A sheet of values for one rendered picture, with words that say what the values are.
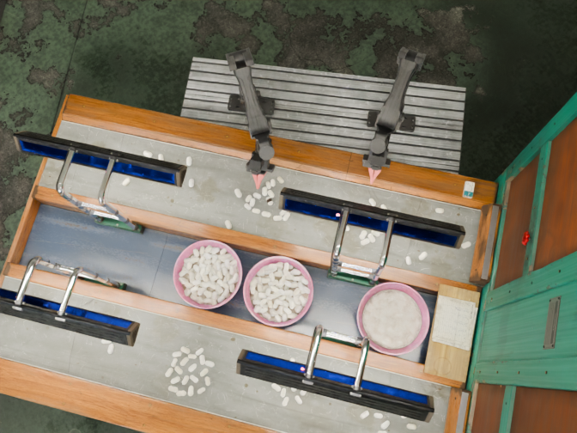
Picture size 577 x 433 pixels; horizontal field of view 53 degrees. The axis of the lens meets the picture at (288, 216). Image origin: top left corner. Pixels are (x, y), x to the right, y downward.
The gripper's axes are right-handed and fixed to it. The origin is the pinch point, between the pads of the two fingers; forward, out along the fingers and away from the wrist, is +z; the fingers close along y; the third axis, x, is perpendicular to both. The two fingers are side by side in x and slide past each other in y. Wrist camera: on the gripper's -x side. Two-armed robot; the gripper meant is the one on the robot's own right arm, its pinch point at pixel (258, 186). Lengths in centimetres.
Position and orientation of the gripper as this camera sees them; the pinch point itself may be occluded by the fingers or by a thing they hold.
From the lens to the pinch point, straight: 227.4
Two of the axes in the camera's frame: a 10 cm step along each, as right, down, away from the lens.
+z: -1.4, 9.0, 4.2
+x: 1.9, -3.9, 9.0
